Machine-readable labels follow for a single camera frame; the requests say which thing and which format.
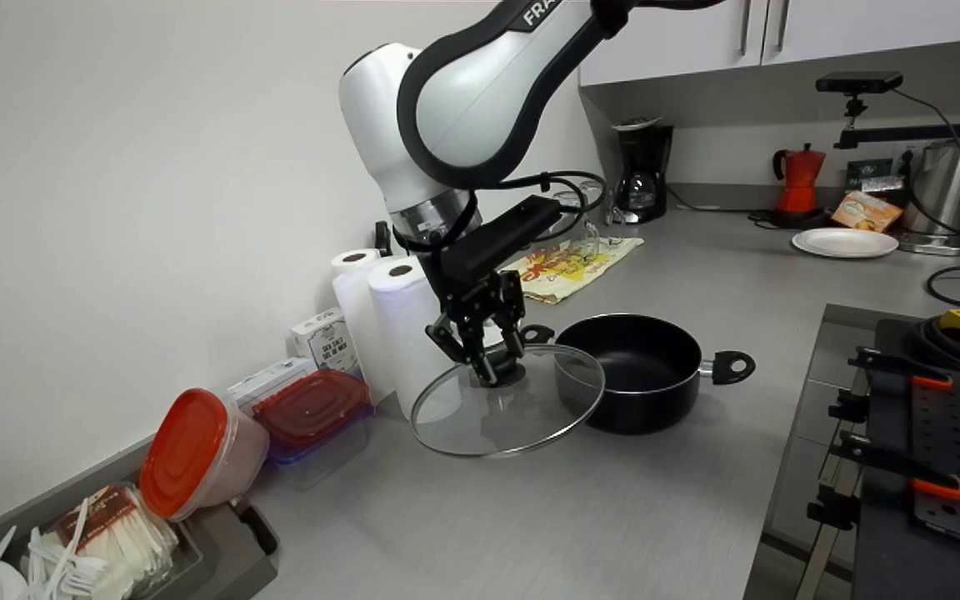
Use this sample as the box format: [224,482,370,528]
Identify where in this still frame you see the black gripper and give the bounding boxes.
[424,251,529,386]

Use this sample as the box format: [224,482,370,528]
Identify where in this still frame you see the small white carton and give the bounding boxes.
[286,308,363,378]

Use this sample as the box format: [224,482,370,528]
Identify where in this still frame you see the white plastic container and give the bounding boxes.
[224,357,316,412]

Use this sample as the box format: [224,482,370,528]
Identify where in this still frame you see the glass lid with black knob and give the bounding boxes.
[406,339,609,464]

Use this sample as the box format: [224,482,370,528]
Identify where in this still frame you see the white plastic cutlery bundle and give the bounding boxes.
[23,479,184,600]

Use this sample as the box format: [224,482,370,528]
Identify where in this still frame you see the clear container with red lid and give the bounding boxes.
[251,367,376,494]

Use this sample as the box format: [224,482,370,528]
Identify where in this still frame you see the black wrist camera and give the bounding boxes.
[446,198,567,282]

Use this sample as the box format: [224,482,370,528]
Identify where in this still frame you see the dark grey metal platform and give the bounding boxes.
[743,301,960,600]

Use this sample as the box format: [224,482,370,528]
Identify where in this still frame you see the orange snack packet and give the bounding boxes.
[830,186,905,238]

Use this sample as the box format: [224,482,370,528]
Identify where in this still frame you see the small dark box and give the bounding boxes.
[843,158,905,193]

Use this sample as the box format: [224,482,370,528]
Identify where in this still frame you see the white paper towel roll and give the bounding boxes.
[365,252,451,424]
[327,246,394,406]

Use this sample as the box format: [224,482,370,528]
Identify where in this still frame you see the steel electric kettle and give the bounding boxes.
[903,140,960,257]

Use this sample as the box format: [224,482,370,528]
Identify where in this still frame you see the white plate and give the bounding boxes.
[787,224,903,264]

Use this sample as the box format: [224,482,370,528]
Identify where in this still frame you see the grey plastic bin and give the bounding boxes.
[0,488,279,600]

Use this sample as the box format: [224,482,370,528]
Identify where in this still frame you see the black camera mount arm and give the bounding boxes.
[830,94,960,152]

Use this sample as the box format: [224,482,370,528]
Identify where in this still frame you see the dark bottle with black cap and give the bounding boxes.
[370,218,397,260]

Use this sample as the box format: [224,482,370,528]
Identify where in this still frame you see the black clamp with orange handle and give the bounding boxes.
[827,342,960,427]
[806,429,960,531]

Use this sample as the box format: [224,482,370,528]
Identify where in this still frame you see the red moka pot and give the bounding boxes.
[771,140,830,220]

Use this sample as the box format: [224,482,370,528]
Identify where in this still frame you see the black coffee maker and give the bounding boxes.
[609,116,675,231]

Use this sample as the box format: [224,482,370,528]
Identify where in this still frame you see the round container with orange lid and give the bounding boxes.
[136,386,272,528]

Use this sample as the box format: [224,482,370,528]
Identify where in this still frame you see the yellow red patterned kitchen towel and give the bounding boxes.
[499,232,645,308]

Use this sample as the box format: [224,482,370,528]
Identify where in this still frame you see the black cooking pot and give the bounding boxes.
[515,309,761,438]

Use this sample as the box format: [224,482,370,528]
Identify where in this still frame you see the black camera on mount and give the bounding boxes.
[814,70,905,97]

